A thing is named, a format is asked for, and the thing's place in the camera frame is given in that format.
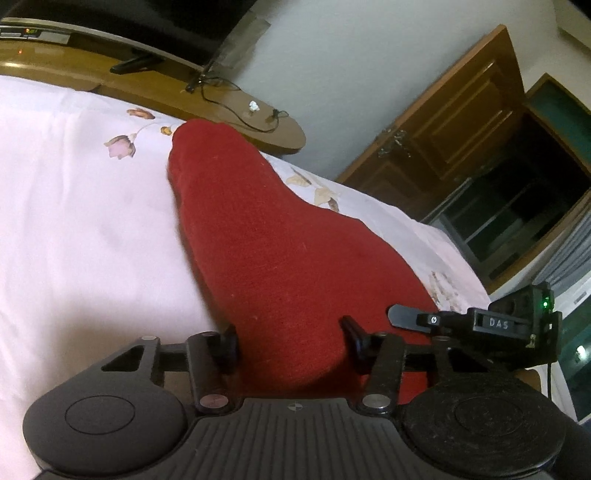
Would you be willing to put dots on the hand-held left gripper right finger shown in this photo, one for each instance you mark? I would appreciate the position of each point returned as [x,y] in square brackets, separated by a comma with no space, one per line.
[353,333]

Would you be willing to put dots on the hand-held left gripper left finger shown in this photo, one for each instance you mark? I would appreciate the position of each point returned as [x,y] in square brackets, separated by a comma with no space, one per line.
[229,345]

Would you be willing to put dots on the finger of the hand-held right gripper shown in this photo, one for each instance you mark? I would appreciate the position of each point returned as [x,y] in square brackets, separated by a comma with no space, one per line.
[406,316]

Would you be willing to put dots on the red knitted sweater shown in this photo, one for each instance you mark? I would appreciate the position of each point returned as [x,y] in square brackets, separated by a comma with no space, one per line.
[277,258]

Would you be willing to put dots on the striped curtain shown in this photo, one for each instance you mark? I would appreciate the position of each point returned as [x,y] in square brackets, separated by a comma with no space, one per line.
[570,263]

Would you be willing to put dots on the green framed window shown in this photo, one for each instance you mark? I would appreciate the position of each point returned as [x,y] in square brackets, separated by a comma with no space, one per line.
[531,184]

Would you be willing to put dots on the metal door latch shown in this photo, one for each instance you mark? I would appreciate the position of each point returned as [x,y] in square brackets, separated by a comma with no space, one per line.
[395,143]

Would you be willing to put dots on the white floral bed sheet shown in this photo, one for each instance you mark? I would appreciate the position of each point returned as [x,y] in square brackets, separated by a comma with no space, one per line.
[69,207]

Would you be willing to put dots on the brown wooden door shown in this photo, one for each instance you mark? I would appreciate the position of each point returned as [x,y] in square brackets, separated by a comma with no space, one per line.
[461,110]

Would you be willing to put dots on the small white object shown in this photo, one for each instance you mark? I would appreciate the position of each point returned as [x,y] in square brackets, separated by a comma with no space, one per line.
[253,106]

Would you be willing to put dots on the wooden television stand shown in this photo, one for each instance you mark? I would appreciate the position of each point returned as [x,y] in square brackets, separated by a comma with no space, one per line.
[152,87]

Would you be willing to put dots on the grey wrapped panel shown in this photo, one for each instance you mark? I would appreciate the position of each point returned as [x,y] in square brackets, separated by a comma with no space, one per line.
[240,39]

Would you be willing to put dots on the black flat television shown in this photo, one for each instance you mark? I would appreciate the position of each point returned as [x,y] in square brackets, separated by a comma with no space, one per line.
[138,23]

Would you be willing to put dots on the silver set-top box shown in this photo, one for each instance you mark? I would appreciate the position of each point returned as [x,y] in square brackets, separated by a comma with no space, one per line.
[32,34]

